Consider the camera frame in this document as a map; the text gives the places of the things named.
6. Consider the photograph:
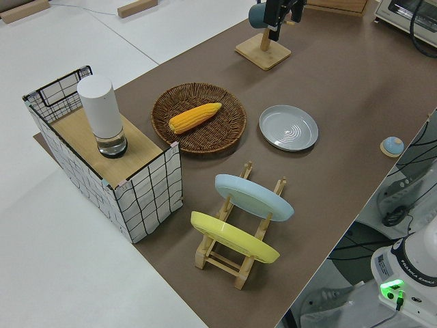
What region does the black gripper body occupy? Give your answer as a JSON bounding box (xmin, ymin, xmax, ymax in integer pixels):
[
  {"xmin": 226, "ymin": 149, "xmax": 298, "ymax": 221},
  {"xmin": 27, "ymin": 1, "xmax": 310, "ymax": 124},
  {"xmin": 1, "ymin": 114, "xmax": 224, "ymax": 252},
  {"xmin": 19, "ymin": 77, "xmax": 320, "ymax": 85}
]
[{"xmin": 265, "ymin": 0, "xmax": 305, "ymax": 29}]

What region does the gray round plate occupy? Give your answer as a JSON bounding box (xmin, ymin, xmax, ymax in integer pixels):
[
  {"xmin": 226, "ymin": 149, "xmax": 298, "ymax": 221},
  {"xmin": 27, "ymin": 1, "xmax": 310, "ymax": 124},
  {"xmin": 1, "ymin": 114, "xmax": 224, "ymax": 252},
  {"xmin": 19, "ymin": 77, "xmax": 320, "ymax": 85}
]
[{"xmin": 258, "ymin": 105, "xmax": 320, "ymax": 152}]

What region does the light blue plate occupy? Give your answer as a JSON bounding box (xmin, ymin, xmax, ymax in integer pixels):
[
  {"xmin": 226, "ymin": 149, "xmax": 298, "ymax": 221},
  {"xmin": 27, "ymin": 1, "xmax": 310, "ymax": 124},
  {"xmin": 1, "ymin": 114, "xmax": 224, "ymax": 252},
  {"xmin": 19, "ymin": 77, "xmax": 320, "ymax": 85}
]
[{"xmin": 214, "ymin": 174, "xmax": 295, "ymax": 222}]

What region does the yellow plate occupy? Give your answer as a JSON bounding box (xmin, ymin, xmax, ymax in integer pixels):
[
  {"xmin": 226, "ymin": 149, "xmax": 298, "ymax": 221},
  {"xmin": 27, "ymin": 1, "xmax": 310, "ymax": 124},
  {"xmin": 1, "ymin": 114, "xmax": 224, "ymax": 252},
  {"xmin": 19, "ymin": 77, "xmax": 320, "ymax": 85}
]
[{"xmin": 190, "ymin": 210, "xmax": 281, "ymax": 264}]

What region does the dark blue mug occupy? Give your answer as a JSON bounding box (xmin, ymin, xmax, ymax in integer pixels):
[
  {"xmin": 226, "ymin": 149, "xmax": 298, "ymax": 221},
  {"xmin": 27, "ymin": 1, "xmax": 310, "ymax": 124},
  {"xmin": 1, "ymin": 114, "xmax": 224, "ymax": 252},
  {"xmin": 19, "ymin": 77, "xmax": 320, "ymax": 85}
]
[{"xmin": 248, "ymin": 3, "xmax": 270, "ymax": 30}]

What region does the wooden mug tree stand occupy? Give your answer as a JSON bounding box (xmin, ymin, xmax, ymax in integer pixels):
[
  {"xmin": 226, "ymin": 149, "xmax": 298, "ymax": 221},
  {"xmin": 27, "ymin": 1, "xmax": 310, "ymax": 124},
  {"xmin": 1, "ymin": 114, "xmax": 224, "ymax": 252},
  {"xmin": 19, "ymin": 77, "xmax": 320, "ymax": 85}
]
[{"xmin": 234, "ymin": 20, "xmax": 292, "ymax": 72}]

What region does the white toaster oven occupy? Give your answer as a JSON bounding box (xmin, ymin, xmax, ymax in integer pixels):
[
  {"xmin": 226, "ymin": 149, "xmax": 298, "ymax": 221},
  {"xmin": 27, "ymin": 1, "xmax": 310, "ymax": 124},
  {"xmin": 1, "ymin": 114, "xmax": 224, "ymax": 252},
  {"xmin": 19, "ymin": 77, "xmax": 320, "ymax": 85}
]
[{"xmin": 373, "ymin": 0, "xmax": 437, "ymax": 39}]

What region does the yellow corn cob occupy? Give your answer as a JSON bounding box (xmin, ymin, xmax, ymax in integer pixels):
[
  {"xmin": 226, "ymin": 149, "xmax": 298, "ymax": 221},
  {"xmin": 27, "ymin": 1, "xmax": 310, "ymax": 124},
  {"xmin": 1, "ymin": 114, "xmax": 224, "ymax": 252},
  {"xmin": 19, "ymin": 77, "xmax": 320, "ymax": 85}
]
[{"xmin": 169, "ymin": 102, "xmax": 223, "ymax": 135}]

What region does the brown wicker basket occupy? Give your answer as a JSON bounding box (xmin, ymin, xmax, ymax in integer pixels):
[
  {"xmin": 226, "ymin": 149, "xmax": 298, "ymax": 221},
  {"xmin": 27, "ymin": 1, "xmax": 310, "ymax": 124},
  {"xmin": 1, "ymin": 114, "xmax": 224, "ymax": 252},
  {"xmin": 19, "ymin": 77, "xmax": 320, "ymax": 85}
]
[{"xmin": 150, "ymin": 82, "xmax": 248, "ymax": 154}]

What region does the wooden block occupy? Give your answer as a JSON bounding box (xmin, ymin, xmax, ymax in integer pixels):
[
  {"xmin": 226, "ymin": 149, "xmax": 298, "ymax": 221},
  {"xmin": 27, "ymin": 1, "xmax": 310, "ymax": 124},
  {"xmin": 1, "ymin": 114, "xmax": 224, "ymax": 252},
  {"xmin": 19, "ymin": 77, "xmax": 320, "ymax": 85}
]
[
  {"xmin": 117, "ymin": 0, "xmax": 160, "ymax": 18},
  {"xmin": 0, "ymin": 0, "xmax": 51, "ymax": 24}
]

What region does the blue dome bell wooden base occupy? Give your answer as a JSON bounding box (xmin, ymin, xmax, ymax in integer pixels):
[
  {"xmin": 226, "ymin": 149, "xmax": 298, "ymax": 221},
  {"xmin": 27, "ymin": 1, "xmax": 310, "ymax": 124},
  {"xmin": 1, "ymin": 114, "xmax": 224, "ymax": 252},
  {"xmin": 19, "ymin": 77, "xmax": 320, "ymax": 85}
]
[{"xmin": 380, "ymin": 136, "xmax": 406, "ymax": 158}]

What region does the wooden dish rack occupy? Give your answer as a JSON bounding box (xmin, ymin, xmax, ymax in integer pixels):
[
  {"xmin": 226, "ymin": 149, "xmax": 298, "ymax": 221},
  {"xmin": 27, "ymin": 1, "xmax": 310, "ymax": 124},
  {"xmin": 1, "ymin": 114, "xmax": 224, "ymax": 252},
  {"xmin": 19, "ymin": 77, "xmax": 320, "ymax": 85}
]
[{"xmin": 194, "ymin": 161, "xmax": 287, "ymax": 281}]

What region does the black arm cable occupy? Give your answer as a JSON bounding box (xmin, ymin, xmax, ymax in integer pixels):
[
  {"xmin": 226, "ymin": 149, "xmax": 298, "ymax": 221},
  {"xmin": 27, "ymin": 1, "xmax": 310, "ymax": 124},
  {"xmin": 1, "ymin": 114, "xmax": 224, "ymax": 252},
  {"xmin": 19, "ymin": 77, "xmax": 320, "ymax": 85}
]
[{"xmin": 409, "ymin": 0, "xmax": 437, "ymax": 59}]

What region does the thin blue wire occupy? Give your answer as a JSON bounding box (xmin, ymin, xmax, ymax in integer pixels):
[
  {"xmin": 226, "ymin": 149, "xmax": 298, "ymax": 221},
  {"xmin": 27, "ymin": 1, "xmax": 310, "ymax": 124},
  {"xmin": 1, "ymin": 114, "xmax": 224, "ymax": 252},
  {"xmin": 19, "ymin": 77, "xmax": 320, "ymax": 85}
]
[{"xmin": 51, "ymin": 0, "xmax": 119, "ymax": 16}]

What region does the wire grid shelf wooden top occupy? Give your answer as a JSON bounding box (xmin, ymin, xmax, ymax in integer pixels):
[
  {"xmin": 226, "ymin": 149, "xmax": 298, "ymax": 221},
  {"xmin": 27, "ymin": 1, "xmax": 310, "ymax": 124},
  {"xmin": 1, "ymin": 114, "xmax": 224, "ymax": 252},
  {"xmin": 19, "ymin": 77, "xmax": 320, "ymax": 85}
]
[{"xmin": 22, "ymin": 64, "xmax": 184, "ymax": 244}]

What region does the black base cable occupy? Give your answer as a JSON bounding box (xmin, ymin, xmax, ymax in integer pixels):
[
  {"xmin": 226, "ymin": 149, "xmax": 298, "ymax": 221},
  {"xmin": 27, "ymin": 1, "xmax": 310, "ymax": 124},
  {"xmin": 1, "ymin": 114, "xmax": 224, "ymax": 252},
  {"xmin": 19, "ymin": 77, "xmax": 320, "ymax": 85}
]
[{"xmin": 375, "ymin": 115, "xmax": 437, "ymax": 228}]

